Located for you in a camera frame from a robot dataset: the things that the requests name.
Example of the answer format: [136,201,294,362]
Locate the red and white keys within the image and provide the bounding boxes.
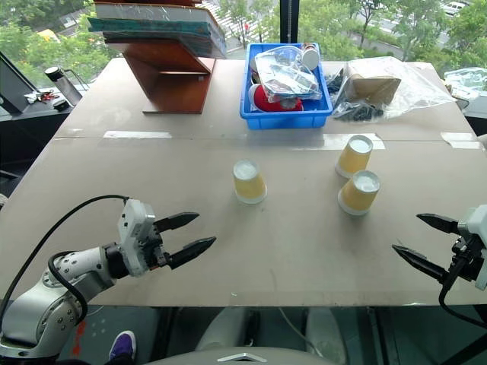
[24,90,55,105]

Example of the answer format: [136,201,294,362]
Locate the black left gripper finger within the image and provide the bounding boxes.
[154,211,201,233]
[167,236,218,271]

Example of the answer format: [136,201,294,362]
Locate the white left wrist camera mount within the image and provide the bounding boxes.
[116,198,157,278]

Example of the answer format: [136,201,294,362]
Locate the grey rounded robot leg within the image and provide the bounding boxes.
[194,306,260,354]
[305,306,348,365]

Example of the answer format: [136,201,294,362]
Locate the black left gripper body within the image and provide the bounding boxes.
[142,223,170,272]

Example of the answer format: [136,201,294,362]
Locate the large clear plastic bag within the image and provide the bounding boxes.
[332,56,458,123]

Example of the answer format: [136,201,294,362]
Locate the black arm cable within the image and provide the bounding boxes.
[438,243,487,329]
[0,195,131,326]

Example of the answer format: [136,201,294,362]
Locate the red round object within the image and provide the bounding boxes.
[248,84,305,113]

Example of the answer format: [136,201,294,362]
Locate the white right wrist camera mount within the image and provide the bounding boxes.
[457,205,487,292]

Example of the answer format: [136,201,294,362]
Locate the clear bag of small items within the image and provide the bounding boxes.
[253,46,323,103]

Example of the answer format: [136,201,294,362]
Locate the yellow paper cup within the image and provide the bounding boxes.
[337,170,382,217]
[334,134,374,180]
[232,158,269,206]

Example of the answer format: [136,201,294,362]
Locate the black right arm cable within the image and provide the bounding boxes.
[438,243,487,329]

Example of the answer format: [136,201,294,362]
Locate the blue plastic bin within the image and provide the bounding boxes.
[239,42,334,131]

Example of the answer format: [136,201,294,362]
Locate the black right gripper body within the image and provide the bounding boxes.
[450,235,485,282]

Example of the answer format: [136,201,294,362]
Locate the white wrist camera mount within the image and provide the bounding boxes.
[116,198,157,278]
[457,205,487,292]

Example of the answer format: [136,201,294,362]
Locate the brown wooden shelf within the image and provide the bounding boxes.
[121,40,218,116]

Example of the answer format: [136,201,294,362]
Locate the brown cardboard box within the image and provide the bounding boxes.
[347,73,403,106]

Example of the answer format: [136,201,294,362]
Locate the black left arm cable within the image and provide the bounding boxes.
[0,195,131,326]

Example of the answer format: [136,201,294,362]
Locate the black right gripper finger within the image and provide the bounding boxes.
[415,213,461,235]
[391,244,448,284]

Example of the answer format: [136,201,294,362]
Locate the pile of black small parts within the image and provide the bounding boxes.
[333,100,386,124]

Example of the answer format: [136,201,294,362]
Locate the white cable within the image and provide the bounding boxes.
[276,306,317,351]

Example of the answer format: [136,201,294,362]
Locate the black window frame post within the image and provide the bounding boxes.
[279,0,298,44]

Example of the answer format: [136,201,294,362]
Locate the clear plastic packaging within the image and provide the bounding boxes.
[444,67,487,101]

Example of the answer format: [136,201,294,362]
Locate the black drink bottle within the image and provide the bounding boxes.
[44,65,83,106]

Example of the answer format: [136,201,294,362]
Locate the purple shoe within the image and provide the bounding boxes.
[107,330,138,363]

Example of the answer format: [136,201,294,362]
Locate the white capped bottle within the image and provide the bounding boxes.
[301,43,322,71]

